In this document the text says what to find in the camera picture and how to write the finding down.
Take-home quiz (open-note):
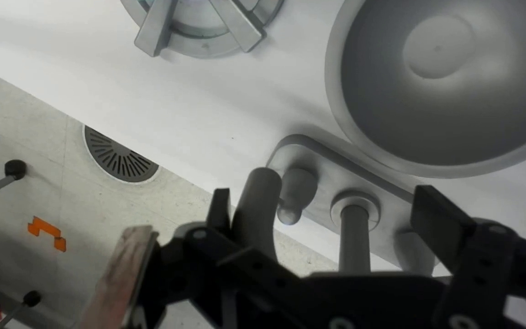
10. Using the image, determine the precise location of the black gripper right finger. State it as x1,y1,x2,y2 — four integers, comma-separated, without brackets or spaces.
410,183,523,329

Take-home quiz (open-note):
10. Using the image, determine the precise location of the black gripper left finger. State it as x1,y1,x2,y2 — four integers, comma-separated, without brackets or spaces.
180,185,338,329

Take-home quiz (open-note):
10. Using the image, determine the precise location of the grey toy faucet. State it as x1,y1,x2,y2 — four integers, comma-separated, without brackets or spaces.
232,167,382,278

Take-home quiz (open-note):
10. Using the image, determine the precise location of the grey faucet knob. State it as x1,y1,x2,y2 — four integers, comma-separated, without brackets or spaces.
276,165,322,227

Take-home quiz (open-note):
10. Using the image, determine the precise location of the grey sink bowl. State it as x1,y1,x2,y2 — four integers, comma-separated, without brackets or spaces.
324,0,526,182

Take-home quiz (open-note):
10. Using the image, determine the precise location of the round floor drain grille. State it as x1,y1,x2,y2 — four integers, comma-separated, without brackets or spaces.
81,125,163,187

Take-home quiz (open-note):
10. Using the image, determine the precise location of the white toy kitchen counter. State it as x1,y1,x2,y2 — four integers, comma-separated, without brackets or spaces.
0,0,526,329

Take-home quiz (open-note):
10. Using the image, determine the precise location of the thin leg with black foot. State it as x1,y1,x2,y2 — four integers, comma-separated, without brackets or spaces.
0,158,30,209
0,289,44,329

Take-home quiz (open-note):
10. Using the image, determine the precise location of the grey stove burner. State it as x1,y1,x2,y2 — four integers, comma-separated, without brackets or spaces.
119,0,287,61

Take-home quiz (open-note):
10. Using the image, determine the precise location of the grey metal mount bar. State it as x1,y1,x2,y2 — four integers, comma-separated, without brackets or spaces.
75,224,163,329

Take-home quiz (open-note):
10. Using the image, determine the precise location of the grey faucet base plate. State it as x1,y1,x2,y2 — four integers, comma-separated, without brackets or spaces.
265,132,441,278

